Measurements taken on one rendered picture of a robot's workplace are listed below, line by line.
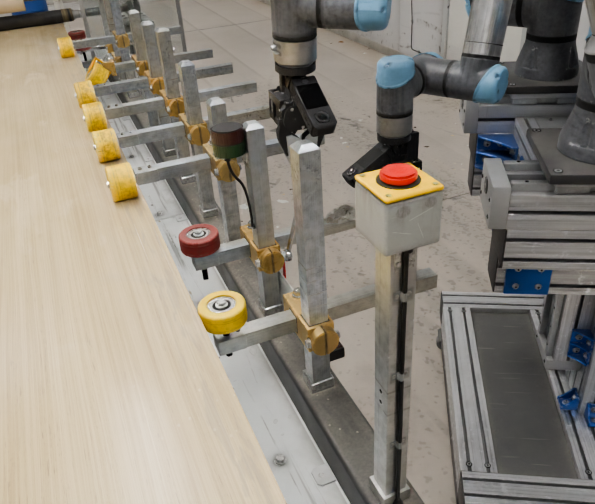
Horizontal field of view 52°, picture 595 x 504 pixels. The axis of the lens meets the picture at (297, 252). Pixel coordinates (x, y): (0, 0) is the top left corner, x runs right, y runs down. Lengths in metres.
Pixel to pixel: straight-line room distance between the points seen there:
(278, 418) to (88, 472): 0.48
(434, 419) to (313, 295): 1.13
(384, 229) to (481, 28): 0.72
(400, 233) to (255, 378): 0.71
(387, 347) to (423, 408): 1.33
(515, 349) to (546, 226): 0.85
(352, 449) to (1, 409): 0.53
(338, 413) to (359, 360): 1.15
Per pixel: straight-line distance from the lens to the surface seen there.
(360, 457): 1.04
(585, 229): 1.26
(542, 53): 1.64
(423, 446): 1.99
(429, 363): 2.25
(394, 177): 0.64
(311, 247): 0.96
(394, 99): 1.26
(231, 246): 1.26
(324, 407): 1.11
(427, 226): 0.67
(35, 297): 1.17
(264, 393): 1.26
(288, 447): 1.16
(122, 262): 1.20
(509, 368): 1.96
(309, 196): 0.91
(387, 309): 0.73
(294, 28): 1.05
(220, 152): 1.11
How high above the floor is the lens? 1.51
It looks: 32 degrees down
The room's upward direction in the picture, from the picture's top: 4 degrees counter-clockwise
